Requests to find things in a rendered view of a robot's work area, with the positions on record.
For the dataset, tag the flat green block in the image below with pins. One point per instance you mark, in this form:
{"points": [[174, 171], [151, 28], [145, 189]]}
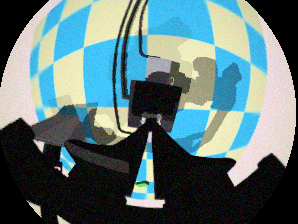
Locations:
{"points": [[143, 183]]}

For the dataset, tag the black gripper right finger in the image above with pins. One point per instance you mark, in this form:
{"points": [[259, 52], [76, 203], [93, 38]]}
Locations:
{"points": [[172, 165]]}

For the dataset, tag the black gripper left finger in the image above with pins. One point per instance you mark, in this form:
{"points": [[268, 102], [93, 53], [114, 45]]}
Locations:
{"points": [[120, 160]]}

